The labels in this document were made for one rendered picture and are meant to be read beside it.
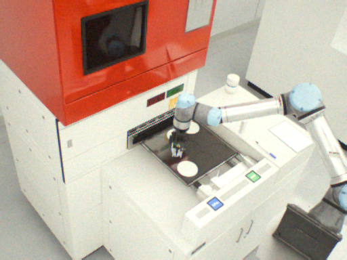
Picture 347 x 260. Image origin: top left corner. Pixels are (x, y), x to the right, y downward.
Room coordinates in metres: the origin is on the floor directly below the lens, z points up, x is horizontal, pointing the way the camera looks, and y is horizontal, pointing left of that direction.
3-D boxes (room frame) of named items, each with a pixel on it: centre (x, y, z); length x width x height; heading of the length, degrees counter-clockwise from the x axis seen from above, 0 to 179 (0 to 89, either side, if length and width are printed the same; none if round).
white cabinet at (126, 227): (1.48, -0.22, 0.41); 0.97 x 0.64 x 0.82; 137
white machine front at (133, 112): (1.50, 0.20, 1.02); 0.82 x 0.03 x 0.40; 137
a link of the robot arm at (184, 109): (1.32, -0.04, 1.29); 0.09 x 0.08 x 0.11; 76
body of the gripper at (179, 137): (1.31, -0.03, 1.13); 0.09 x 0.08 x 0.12; 3
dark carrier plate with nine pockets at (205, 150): (1.49, -0.09, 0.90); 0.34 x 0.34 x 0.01; 47
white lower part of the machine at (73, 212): (1.73, 0.45, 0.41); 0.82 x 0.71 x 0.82; 137
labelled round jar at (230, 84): (1.94, -0.30, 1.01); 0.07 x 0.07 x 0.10
